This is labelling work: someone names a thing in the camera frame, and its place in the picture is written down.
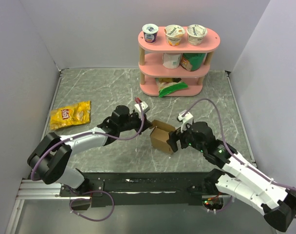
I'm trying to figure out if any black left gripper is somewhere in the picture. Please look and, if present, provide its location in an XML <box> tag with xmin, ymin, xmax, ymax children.
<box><xmin>119</xmin><ymin>110</ymin><xmax>152</xmax><ymax>135</ymax></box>

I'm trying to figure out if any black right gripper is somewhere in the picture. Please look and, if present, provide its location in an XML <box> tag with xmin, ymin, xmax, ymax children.
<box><xmin>166</xmin><ymin>122</ymin><xmax>205</xmax><ymax>153</ymax></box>

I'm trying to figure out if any brown cardboard paper box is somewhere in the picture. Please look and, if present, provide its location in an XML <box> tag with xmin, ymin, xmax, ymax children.
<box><xmin>150</xmin><ymin>120</ymin><xmax>175</xmax><ymax>155</ymax></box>

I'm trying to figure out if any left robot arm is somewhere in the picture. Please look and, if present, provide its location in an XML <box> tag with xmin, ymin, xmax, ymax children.
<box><xmin>27</xmin><ymin>102</ymin><xmax>152</xmax><ymax>196</ymax></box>

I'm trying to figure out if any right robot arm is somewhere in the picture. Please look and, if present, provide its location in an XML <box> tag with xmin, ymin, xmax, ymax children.
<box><xmin>167</xmin><ymin>122</ymin><xmax>296</xmax><ymax>232</ymax></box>

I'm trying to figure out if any green white snack bag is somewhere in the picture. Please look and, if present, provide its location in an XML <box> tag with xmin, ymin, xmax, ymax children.
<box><xmin>155</xmin><ymin>78</ymin><xmax>188</xmax><ymax>98</ymax></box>

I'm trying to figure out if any pink three-tier shelf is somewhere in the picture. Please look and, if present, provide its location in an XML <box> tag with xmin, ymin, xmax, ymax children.
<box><xmin>138</xmin><ymin>26</ymin><xmax>221</xmax><ymax>97</ymax></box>

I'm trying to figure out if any yellow Lays chip bag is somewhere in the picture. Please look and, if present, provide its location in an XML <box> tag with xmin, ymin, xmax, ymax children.
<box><xmin>49</xmin><ymin>100</ymin><xmax>91</xmax><ymax>130</ymax></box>

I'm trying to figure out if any white paper cup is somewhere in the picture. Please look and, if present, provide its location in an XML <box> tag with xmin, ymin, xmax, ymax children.
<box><xmin>162</xmin><ymin>53</ymin><xmax>182</xmax><ymax>69</ymax></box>

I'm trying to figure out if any green snack canister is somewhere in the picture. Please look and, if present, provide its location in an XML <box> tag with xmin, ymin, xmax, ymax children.
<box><xmin>180</xmin><ymin>53</ymin><xmax>206</xmax><ymax>71</ymax></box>

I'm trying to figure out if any blue yogurt cup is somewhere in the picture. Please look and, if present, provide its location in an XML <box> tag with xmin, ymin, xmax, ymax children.
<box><xmin>142</xmin><ymin>23</ymin><xmax>159</xmax><ymax>44</ymax></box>

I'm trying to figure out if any orange Chobani yogurt cup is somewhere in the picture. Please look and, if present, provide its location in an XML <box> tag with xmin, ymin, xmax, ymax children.
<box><xmin>164</xmin><ymin>24</ymin><xmax>185</xmax><ymax>46</ymax></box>

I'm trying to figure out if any white Chobani yogurt cup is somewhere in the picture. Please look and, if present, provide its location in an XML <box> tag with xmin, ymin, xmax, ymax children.
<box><xmin>187</xmin><ymin>24</ymin><xmax>207</xmax><ymax>46</ymax></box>

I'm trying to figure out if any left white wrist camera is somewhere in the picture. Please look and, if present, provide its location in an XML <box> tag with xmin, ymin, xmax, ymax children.
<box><xmin>134</xmin><ymin>97</ymin><xmax>150</xmax><ymax>115</ymax></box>

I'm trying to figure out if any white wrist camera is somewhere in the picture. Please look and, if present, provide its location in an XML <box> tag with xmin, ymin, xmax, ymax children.
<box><xmin>177</xmin><ymin>110</ymin><xmax>193</xmax><ymax>132</ymax></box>
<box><xmin>134</xmin><ymin>97</ymin><xmax>150</xmax><ymax>115</ymax></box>

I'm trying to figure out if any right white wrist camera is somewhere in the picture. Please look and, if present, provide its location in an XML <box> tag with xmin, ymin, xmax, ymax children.
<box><xmin>177</xmin><ymin>110</ymin><xmax>193</xmax><ymax>132</ymax></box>

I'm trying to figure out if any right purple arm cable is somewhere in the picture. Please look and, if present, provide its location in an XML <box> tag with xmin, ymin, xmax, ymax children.
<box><xmin>183</xmin><ymin>97</ymin><xmax>296</xmax><ymax>219</ymax></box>

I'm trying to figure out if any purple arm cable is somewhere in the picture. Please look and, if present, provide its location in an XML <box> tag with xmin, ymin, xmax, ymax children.
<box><xmin>183</xmin><ymin>97</ymin><xmax>296</xmax><ymax>219</ymax></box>
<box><xmin>30</xmin><ymin>111</ymin><xmax>146</xmax><ymax>181</ymax></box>

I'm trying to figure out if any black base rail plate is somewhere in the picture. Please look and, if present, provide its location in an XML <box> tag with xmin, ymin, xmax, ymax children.
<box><xmin>60</xmin><ymin>169</ymin><xmax>220</xmax><ymax>208</ymax></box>

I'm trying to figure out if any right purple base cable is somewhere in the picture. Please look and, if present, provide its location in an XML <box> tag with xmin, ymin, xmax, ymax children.
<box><xmin>206</xmin><ymin>195</ymin><xmax>236</xmax><ymax>215</ymax></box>

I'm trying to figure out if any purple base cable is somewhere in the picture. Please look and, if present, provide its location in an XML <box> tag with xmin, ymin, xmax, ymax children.
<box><xmin>69</xmin><ymin>190</ymin><xmax>115</xmax><ymax>222</ymax></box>
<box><xmin>206</xmin><ymin>195</ymin><xmax>236</xmax><ymax>215</ymax></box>

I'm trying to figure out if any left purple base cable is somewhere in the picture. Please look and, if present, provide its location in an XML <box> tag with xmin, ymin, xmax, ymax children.
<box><xmin>69</xmin><ymin>190</ymin><xmax>115</xmax><ymax>222</ymax></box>

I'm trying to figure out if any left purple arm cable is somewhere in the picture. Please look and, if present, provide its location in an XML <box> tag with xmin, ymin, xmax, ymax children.
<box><xmin>30</xmin><ymin>111</ymin><xmax>146</xmax><ymax>181</ymax></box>

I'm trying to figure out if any aluminium frame rail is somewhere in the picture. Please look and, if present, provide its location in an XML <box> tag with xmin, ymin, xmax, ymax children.
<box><xmin>4</xmin><ymin>179</ymin><xmax>73</xmax><ymax>234</ymax></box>

